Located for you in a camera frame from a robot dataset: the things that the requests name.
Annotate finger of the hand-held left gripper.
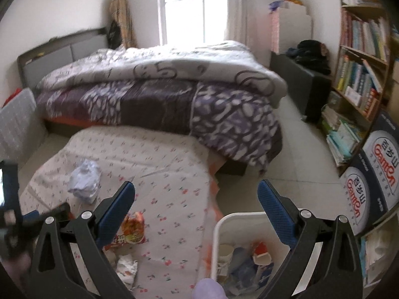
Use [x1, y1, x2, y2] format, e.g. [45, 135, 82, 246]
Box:
[22, 202, 72, 226]
[0, 161, 24, 222]

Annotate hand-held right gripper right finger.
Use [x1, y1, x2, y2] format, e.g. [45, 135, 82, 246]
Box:
[257, 179, 364, 299]

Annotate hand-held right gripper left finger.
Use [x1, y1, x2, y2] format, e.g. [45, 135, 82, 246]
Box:
[29, 181, 136, 299]

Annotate orange noodle wrapper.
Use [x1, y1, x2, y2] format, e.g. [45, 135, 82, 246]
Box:
[104, 212, 147, 251]

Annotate white paper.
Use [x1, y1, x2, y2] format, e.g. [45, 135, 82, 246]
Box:
[68, 159, 102, 204]

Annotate white trash bin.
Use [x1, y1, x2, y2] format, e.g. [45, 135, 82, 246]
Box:
[210, 212, 325, 299]

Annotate white tissue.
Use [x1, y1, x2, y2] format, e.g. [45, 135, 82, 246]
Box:
[116, 254, 138, 282]

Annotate white paper cup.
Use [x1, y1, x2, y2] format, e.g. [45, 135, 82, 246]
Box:
[217, 244, 235, 277]

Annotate cabinet under grid cloth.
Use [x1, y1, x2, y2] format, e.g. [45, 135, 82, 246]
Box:
[0, 88, 47, 162]

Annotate cherry print tablecloth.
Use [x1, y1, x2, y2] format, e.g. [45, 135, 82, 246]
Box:
[19, 126, 223, 299]

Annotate red cloth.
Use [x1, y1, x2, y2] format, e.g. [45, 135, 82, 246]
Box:
[3, 88, 24, 106]

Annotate stacks of books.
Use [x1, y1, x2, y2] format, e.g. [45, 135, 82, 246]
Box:
[321, 92, 367, 166]

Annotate person's purple clothing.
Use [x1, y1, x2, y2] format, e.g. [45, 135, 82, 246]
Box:
[192, 279, 225, 299]

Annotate purple patterned blanket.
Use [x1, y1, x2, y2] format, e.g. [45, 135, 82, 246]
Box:
[36, 79, 283, 172]

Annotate black storage bench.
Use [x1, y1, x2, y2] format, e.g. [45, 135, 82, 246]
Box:
[270, 51, 331, 123]

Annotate bed with grey headboard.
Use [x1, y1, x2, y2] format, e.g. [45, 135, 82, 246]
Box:
[17, 27, 284, 176]

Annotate row of books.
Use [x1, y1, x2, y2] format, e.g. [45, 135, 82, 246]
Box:
[340, 9, 390, 58]
[335, 54, 383, 116]

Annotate pile of dark clothes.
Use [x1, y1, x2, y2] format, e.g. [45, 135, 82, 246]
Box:
[287, 40, 331, 75]

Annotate white cartoon print quilt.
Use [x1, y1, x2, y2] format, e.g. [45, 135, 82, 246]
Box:
[36, 40, 287, 106]

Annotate wooden bookshelf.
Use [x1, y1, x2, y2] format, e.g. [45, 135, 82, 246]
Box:
[321, 0, 392, 175]

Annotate black hanging bag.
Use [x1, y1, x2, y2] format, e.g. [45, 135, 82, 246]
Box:
[107, 20, 124, 49]

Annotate white pink cabinet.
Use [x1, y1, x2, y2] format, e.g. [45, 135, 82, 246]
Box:
[270, 4, 313, 53]

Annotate plaid hanging coat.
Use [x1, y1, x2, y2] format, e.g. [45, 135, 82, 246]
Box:
[109, 0, 138, 49]

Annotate white curtain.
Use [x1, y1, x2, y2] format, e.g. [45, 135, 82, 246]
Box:
[224, 0, 254, 46]

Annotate window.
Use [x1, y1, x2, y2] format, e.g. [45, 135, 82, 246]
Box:
[157, 0, 231, 46]

